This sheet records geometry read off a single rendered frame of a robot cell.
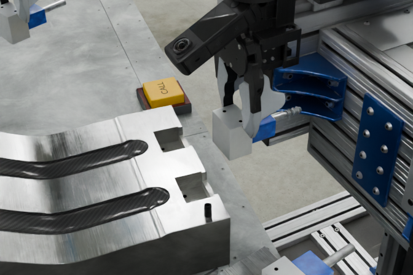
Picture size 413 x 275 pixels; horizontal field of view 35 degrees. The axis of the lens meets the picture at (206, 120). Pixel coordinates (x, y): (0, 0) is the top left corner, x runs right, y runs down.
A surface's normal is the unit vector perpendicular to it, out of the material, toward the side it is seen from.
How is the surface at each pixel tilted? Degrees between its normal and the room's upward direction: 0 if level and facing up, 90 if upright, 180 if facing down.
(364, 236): 0
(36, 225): 24
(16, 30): 90
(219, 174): 0
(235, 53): 90
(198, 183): 90
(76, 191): 2
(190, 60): 89
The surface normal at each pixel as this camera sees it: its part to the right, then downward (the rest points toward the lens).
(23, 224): 0.43, -0.79
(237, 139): 0.47, 0.53
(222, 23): -0.43, -0.57
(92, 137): -0.07, -0.78
